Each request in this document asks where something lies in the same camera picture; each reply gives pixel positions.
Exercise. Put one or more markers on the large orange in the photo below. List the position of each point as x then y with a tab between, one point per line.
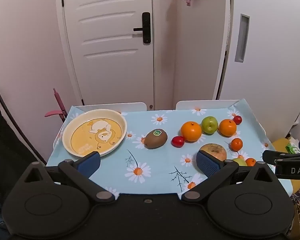
227	128
191	131

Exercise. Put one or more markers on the white chair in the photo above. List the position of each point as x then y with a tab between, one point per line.
202	104

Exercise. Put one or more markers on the large red-yellow apple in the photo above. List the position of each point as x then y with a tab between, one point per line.
215	151

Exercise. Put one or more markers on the yellowish cardboard box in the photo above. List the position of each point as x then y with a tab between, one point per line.
280	145

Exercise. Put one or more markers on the blue daisy print tablecloth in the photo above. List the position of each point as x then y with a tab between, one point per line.
152	170

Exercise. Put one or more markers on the yellowish green apple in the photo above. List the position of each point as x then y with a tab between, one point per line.
240	162

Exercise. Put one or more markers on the green packet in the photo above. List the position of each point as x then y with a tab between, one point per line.
293	148

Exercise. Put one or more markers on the white panelled door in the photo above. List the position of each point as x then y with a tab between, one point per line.
107	67

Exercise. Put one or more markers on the pink plastic stand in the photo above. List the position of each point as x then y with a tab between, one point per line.
58	105

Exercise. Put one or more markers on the small red fruit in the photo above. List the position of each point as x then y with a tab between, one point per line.
237	120
178	141

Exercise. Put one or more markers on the brown kiwi with green sticker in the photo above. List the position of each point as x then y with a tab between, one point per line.
155	141

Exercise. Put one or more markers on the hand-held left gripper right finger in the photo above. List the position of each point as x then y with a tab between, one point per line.
207	163

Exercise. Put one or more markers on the white sliding door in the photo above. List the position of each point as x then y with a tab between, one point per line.
270	55

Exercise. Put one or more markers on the cream plate with duck print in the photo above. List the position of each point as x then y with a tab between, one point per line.
97	135

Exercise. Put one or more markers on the small tangerine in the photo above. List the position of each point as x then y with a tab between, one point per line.
250	162
236	144

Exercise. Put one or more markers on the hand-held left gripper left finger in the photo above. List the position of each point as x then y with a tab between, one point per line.
90	163

